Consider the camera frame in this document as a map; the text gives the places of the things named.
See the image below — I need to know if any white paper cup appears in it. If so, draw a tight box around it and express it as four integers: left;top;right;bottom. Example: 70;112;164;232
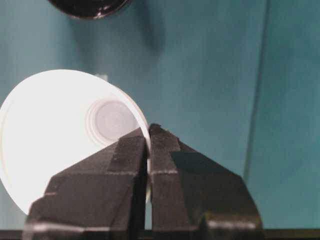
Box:
0;69;153;216

